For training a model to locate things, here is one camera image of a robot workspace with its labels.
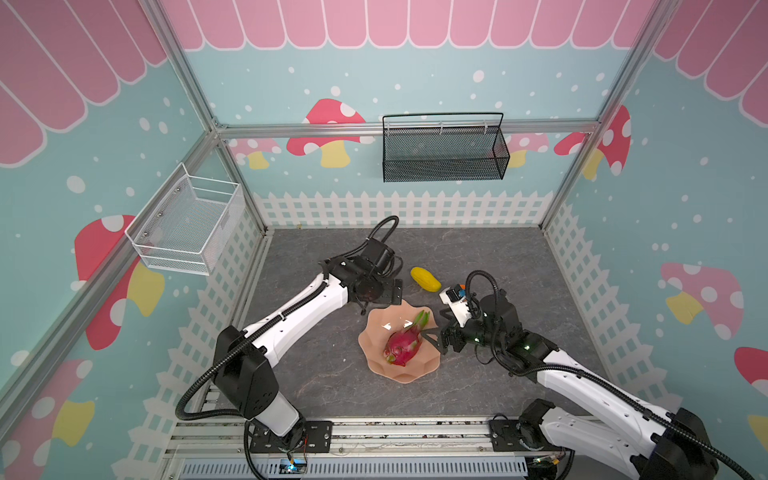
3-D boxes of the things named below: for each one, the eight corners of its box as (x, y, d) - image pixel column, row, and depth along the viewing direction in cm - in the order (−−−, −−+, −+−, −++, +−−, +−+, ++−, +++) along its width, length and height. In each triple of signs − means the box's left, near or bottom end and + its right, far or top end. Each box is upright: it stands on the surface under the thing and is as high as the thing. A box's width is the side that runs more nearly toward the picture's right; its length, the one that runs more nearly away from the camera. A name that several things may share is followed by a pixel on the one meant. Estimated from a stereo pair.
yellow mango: (431, 296, 102) (432, 290, 99) (408, 275, 108) (408, 269, 105) (440, 289, 104) (442, 283, 101) (417, 269, 110) (418, 262, 107)
